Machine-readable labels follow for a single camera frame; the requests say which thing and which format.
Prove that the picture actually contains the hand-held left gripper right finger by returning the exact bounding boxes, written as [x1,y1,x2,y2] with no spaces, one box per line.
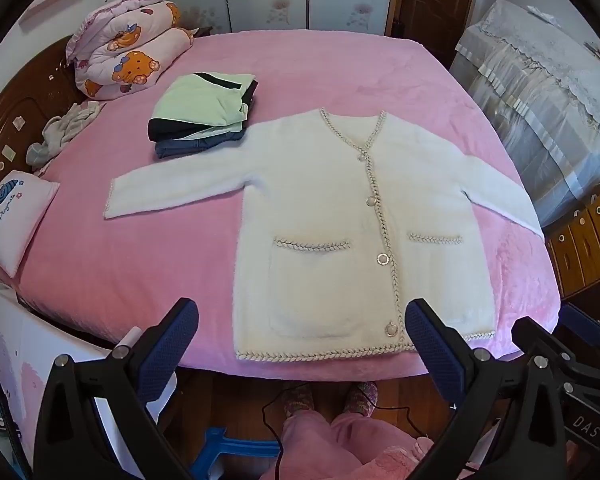
[404,298,566,480]

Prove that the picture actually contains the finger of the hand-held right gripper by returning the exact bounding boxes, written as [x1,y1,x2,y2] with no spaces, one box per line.
[559,303,600,361]
[511,316,599,392]

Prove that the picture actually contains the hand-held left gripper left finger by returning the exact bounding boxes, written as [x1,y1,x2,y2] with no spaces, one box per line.
[32,297,201,480]

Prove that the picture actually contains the white fuzzy cardigan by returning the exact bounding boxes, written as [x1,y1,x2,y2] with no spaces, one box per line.
[103,107,545,363]

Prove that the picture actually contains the stack of folded clothes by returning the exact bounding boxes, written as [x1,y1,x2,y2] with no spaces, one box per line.
[147,72,259,144]

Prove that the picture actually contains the wooden drawer cabinet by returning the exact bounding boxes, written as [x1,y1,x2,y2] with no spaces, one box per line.
[545,182,600,301]

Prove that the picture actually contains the patterned slipper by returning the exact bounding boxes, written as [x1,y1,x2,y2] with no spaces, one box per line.
[280,382,314,417]
[342,381,379,417]

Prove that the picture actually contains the person in pink pajamas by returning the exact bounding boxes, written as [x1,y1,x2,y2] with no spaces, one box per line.
[261,387,453,480]

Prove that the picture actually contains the blue plastic stool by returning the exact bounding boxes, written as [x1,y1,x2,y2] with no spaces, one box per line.
[190,425,282,480]

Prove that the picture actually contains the person's legs in pink pants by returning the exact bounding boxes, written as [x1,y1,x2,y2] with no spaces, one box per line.
[259,409,438,480]

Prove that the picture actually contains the white pink cabinet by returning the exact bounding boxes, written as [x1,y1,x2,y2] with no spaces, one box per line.
[0,280,177,463]

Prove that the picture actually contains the folded blue jeans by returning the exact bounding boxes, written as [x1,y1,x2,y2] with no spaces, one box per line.
[155,127,246,161]

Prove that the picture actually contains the small pink pillow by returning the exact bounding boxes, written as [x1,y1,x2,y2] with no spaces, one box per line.
[0,170,61,278]

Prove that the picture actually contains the crumpled grey cloth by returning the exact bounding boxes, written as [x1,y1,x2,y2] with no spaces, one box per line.
[26,101,106,168]

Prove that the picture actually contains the lace covered furniture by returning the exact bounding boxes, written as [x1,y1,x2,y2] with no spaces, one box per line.
[450,0,600,228]

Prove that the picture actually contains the folded light green garment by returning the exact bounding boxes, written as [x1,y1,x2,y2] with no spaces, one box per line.
[147,74,257,133]

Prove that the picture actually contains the wooden headboard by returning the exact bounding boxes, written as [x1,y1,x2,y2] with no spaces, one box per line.
[0,35,81,261]

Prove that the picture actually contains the rolled bear print quilt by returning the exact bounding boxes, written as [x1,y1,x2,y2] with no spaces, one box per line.
[66,0,195,101]

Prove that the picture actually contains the pink bed blanket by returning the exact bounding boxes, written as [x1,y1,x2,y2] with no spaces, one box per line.
[0,29,563,381]

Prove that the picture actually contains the pink wall shelf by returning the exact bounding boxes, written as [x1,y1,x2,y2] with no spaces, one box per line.
[20,0,89,27]

